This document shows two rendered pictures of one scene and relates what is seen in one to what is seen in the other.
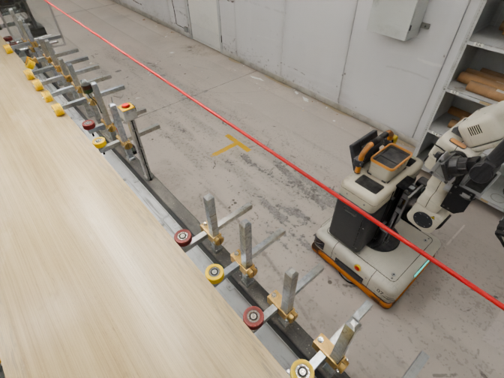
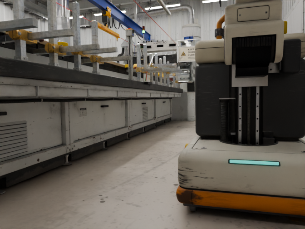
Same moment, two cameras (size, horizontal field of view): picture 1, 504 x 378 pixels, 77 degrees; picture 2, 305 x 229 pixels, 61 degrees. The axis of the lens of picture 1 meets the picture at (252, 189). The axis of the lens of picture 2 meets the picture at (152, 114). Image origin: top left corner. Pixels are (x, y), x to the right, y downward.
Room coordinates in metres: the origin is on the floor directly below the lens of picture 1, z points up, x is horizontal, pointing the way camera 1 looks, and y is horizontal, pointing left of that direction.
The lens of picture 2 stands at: (0.21, -1.72, 0.51)
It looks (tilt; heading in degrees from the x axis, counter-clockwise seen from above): 4 degrees down; 57
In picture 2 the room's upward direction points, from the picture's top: 1 degrees counter-clockwise
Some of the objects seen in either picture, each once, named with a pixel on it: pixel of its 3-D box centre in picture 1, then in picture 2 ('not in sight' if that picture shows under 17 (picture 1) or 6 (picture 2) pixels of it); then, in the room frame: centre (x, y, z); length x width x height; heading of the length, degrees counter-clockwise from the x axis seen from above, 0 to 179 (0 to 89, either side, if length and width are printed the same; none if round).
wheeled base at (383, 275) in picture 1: (374, 244); (247, 164); (1.34, -0.89, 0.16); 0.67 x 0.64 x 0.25; 40
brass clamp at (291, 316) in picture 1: (282, 307); (56, 49); (0.59, -0.12, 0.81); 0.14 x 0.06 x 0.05; 40
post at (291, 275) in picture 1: (287, 303); (52, 36); (0.57, -0.13, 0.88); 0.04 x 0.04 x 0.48; 40
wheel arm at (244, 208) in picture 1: (218, 226); (104, 59); (1.01, 0.17, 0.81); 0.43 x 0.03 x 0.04; 130
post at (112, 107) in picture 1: (123, 136); (138, 65); (1.71, 0.84, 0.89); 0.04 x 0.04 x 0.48; 40
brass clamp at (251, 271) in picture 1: (244, 264); (79, 52); (0.78, 0.04, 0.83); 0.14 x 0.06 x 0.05; 40
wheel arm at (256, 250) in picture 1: (250, 255); (87, 52); (0.82, 0.01, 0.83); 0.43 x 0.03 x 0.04; 130
